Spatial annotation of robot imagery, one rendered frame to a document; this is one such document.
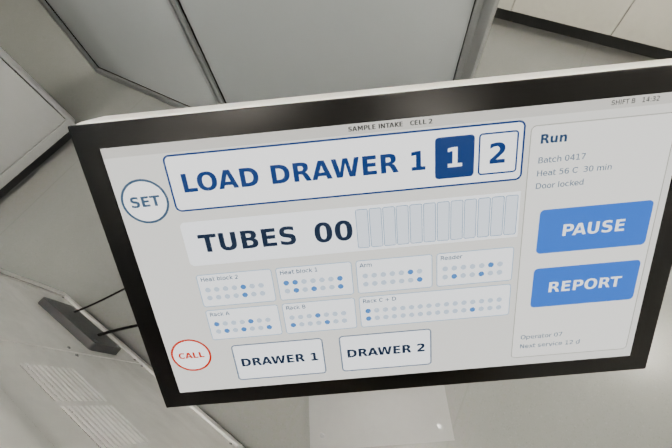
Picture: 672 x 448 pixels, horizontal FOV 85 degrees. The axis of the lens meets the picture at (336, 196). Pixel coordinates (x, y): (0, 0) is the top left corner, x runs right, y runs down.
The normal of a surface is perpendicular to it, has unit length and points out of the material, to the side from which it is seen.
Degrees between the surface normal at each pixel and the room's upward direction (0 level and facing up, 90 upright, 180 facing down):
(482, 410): 0
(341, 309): 50
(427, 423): 3
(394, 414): 3
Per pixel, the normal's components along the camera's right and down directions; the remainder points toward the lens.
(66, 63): -0.07, -0.49
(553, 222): 0.01, 0.35
